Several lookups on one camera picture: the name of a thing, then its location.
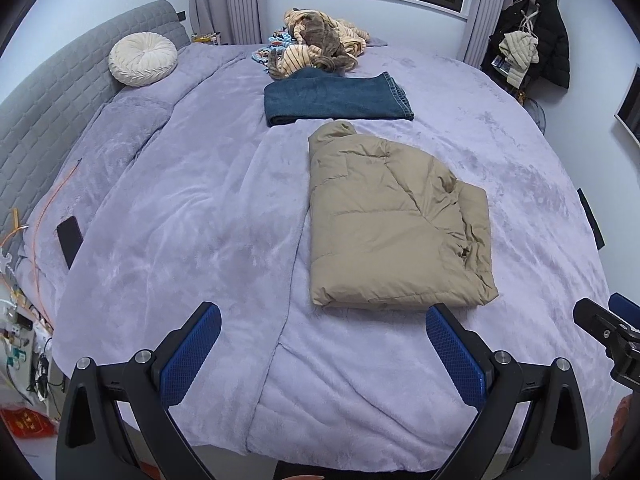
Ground black smartphone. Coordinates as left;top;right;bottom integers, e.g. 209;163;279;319
56;216;84;271

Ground person's right hand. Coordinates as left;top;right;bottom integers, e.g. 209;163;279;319
611;394;640;480

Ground hanging coats on rack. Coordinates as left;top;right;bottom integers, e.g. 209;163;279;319
480;0;571;91

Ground blue denim jeans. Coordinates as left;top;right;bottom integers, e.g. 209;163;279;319
263;67;416;128

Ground red packet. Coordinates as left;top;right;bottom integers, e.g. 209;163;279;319
0;406;57;442

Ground wall television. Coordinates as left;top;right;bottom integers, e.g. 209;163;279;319
614;64;640;147

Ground grey padded headboard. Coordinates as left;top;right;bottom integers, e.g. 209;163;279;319
0;0;192;261

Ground orange cable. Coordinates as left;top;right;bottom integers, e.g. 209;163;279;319
0;157;83;331

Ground colourful printed garment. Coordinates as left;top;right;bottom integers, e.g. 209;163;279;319
250;32;288;68

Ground lavender fleece blanket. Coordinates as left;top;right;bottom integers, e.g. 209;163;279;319
12;42;621;473

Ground round white cushion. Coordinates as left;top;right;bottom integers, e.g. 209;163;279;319
108;32;179;86

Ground black wall strip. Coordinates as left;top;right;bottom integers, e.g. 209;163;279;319
576;187;607;251

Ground white power strip with plugs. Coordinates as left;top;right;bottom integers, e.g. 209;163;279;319
0;300;53;406

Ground standing fan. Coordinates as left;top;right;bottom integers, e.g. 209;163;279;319
520;97;549;135

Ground beige puffer jacket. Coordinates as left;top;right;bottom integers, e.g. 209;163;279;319
306;119;501;311

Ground grey pleated curtain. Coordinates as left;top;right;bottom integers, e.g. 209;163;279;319
189;0;271;46
460;0;506;67

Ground hanging beige down jacket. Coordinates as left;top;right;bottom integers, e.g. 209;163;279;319
498;30;541;87

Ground brown plush garment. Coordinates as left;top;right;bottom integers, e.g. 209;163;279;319
292;12;358;71

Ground tan striped garment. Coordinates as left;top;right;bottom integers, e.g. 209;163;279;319
270;7;371;81

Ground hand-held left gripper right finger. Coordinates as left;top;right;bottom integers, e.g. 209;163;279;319
424;302;593;480

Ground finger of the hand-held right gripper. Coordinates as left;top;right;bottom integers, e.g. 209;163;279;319
572;298;631;350
609;292;640;322

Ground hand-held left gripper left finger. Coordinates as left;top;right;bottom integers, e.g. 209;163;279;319
54;301;223;480

